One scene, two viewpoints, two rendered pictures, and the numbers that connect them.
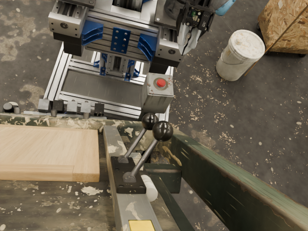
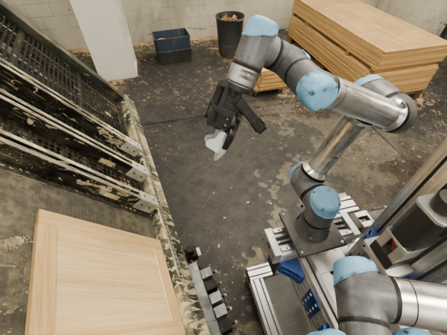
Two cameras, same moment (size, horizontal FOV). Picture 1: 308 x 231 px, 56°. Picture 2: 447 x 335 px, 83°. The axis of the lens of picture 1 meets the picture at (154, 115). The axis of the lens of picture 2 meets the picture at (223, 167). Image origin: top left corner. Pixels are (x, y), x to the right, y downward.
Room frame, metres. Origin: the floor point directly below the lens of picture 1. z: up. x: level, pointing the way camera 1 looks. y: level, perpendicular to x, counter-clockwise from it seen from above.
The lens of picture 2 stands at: (0.60, 0.01, 2.06)
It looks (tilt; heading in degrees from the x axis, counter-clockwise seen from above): 48 degrees down; 92
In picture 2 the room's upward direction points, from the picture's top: straight up
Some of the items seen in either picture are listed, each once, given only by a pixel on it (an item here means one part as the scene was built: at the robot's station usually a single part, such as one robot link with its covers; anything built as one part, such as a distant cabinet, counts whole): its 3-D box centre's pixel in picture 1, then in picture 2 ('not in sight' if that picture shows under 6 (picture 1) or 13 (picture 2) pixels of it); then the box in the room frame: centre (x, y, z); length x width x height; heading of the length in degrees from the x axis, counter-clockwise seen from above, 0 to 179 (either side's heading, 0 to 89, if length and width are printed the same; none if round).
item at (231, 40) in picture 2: not in sight; (229, 35); (0.58, 4.84, 0.33); 0.52 x 0.51 x 0.65; 106
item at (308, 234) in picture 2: not in sight; (314, 221); (0.98, 0.59, 1.09); 0.15 x 0.15 x 0.10
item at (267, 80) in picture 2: not in sight; (264, 74); (1.12, 3.65, 0.20); 0.61 x 0.53 x 0.40; 106
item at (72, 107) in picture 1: (59, 114); (209, 290); (0.51, 0.41, 0.69); 0.50 x 0.14 x 0.24; 115
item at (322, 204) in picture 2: not in sight; (321, 205); (0.98, 0.59, 1.20); 0.13 x 0.12 x 0.14; 107
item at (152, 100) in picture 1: (156, 94); not in sight; (0.76, 0.03, 0.84); 0.12 x 0.12 x 0.18; 25
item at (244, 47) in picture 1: (241, 54); not in sight; (1.91, -0.44, 0.24); 0.32 x 0.30 x 0.47; 106
